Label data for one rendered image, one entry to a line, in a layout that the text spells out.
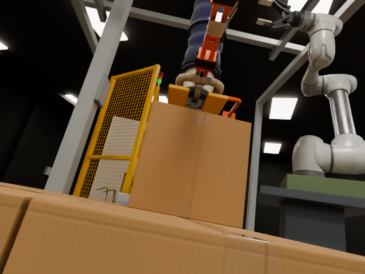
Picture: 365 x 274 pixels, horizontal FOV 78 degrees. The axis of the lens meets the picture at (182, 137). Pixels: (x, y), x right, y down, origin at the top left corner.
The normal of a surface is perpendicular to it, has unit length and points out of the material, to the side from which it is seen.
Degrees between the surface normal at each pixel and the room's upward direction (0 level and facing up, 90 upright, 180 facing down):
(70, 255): 90
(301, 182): 90
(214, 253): 90
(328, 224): 90
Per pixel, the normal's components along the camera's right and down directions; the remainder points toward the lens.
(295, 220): -0.27, -0.36
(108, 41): 0.11, -0.30
